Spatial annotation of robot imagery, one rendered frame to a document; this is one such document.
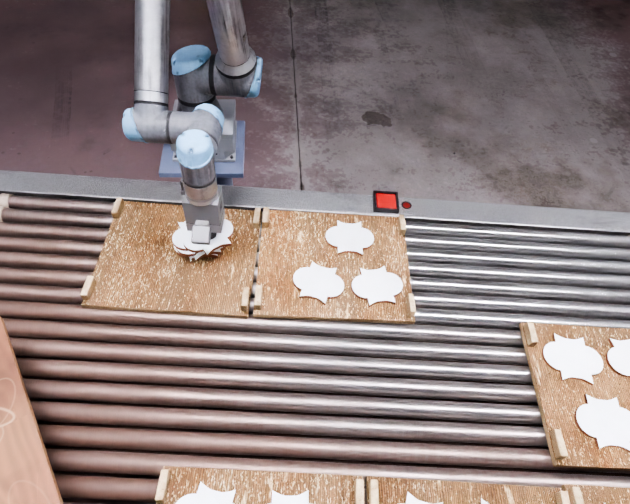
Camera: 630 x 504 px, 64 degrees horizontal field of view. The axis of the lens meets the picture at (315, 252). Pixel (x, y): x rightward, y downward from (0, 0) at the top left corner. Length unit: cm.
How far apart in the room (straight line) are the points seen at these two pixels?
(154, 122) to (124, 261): 40
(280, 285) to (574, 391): 75
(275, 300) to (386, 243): 36
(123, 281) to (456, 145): 241
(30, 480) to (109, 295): 47
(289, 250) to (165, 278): 33
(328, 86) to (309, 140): 57
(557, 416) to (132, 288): 106
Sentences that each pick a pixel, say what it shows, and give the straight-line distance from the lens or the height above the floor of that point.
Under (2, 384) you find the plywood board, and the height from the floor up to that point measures 104.
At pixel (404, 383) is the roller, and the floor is 92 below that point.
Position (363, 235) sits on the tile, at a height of 95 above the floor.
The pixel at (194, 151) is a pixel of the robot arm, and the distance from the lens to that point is 110.
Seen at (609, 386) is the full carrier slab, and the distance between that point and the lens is 143.
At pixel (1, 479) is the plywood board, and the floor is 104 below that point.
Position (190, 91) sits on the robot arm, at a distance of 160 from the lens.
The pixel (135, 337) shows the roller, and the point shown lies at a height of 91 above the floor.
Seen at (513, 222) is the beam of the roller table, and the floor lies 92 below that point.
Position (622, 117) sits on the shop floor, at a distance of 411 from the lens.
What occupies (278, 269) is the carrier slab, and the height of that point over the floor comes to 94.
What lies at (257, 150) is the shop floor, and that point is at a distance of 307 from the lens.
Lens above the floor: 204
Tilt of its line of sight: 53 degrees down
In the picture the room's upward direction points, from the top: 6 degrees clockwise
